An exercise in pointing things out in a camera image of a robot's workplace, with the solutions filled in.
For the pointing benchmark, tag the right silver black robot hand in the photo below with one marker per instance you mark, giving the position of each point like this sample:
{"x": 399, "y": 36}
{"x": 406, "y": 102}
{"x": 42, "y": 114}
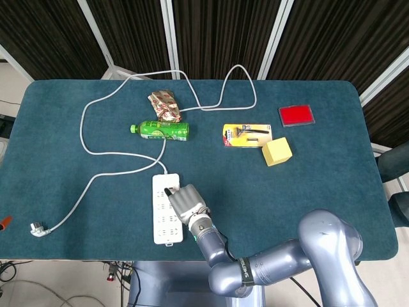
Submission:
{"x": 188, "y": 203}

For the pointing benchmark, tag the white power strip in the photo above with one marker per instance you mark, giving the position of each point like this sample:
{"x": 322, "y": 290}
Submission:
{"x": 163, "y": 224}

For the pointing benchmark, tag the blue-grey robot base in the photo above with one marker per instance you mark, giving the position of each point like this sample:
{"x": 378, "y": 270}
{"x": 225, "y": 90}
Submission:
{"x": 172, "y": 284}

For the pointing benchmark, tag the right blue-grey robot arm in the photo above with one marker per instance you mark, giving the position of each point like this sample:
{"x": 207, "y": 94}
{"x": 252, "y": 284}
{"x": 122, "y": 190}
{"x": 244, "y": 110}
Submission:
{"x": 281, "y": 262}

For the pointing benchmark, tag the green drink bottle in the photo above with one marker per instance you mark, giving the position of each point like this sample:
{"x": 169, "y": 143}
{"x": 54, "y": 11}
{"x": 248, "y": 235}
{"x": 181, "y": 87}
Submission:
{"x": 163, "y": 130}

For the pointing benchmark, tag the yellow razor blister pack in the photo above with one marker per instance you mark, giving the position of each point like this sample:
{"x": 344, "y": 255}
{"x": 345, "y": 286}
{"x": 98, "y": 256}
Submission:
{"x": 246, "y": 136}

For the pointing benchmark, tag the crumpled snack wrapper packet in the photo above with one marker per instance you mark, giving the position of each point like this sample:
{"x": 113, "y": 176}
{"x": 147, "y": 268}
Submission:
{"x": 164, "y": 105}

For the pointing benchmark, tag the yellow cube block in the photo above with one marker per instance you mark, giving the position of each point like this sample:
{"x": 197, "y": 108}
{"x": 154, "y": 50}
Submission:
{"x": 278, "y": 152}

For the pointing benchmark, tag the red emergency stop button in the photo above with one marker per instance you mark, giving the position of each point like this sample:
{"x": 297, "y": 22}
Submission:
{"x": 111, "y": 277}

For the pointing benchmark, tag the teal table mat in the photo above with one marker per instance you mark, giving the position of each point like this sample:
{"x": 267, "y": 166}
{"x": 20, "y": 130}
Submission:
{"x": 319, "y": 179}

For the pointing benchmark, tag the red ink pad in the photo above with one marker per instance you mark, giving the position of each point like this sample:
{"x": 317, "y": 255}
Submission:
{"x": 295, "y": 115}

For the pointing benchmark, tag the dark office chair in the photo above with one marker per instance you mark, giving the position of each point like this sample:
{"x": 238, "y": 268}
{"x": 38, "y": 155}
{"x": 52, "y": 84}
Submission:
{"x": 394, "y": 160}

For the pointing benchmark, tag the white partition frame post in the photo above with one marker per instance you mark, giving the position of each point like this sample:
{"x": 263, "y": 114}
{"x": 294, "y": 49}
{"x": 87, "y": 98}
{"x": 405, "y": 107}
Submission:
{"x": 383, "y": 80}
{"x": 95, "y": 32}
{"x": 277, "y": 32}
{"x": 12, "y": 62}
{"x": 169, "y": 32}

